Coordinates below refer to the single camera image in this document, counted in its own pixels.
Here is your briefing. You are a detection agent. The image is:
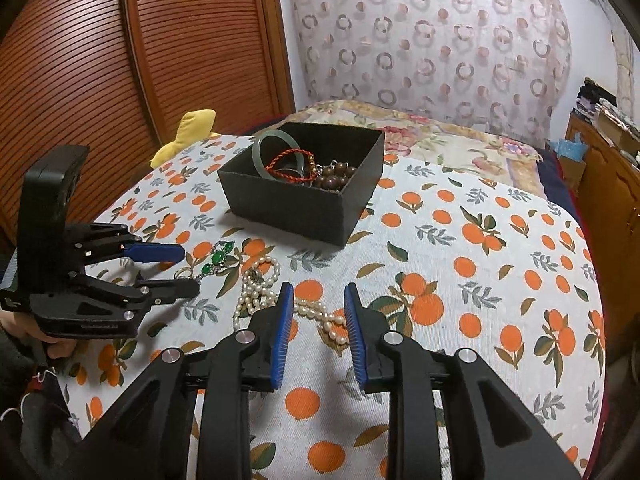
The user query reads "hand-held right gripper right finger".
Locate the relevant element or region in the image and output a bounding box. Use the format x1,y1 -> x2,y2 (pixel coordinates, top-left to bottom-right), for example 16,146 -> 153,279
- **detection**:
343,282 -> 583,480

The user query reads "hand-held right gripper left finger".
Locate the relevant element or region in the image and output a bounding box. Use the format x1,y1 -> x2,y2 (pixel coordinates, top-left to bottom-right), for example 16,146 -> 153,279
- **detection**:
85,281 -> 296,480

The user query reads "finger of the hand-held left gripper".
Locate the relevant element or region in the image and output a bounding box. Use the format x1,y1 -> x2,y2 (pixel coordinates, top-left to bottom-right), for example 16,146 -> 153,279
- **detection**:
122,241 -> 186,265
137,279 -> 202,307

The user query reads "white pearl necklace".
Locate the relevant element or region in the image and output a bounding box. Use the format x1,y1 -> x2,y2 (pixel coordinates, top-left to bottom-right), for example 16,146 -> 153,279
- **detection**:
232,256 -> 352,347

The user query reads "green stone pendant necklace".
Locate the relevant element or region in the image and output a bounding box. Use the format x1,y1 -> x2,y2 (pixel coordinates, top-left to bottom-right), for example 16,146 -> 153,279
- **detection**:
174,241 -> 237,282

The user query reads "black storage box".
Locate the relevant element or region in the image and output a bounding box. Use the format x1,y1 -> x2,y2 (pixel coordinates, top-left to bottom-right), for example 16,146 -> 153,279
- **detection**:
216,121 -> 386,247

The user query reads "pale green jade bangle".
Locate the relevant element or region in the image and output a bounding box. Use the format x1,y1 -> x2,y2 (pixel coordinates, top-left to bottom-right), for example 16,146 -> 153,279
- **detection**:
252,130 -> 307,184

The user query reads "brown wooden bead bracelet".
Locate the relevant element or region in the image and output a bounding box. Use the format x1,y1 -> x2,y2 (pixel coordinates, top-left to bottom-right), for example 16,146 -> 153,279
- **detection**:
311,159 -> 359,192

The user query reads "red cord bracelet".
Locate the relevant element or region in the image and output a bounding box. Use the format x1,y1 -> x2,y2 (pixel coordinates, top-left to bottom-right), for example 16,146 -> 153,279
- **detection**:
263,147 -> 322,182

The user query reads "person's left forearm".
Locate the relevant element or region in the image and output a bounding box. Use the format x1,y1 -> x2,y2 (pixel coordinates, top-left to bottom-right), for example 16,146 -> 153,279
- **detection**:
0,330 -> 83,480

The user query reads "person's left hand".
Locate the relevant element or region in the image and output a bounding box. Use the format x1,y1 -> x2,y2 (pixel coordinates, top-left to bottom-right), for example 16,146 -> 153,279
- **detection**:
0,309 -> 77,361

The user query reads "orange fruit print tablecloth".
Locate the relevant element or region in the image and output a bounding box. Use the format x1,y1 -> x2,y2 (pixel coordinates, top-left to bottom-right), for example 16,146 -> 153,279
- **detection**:
52,132 -> 609,480

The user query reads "yellow plush toy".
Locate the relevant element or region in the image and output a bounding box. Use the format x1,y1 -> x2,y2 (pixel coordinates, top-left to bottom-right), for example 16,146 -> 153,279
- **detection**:
151,108 -> 221,167

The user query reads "brown slatted wooden wardrobe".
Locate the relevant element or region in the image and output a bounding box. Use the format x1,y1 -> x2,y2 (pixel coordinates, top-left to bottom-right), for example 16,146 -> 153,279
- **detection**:
0,0 -> 297,248

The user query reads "floral bed blanket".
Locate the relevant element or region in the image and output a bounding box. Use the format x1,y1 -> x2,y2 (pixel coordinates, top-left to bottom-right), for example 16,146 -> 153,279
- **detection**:
240,99 -> 549,200

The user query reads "dark blue bed cover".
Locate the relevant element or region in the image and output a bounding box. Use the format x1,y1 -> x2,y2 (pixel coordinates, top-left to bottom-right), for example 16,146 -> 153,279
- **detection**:
536,144 -> 628,321

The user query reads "blue plastic bag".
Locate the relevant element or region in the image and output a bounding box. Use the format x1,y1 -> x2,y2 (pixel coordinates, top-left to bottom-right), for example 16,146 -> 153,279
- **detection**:
556,134 -> 589,162

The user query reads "wooden side cabinet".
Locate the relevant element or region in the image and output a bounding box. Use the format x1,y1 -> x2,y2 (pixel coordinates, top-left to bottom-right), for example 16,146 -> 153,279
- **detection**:
564,111 -> 640,313

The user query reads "circle print sheer curtain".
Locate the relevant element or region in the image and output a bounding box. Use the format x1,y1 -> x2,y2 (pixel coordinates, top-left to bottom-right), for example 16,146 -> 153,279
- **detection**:
286,0 -> 574,150

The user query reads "brown cardboard box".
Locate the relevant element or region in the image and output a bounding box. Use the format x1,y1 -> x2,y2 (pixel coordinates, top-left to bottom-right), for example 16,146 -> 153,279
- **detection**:
592,105 -> 640,150

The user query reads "pile of folded clothes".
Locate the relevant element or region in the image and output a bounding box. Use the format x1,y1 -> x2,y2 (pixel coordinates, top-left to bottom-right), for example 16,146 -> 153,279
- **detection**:
576,77 -> 622,122

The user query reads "tied beige window curtain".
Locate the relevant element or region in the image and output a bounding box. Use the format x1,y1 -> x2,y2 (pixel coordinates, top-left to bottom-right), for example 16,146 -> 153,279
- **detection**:
609,25 -> 637,107

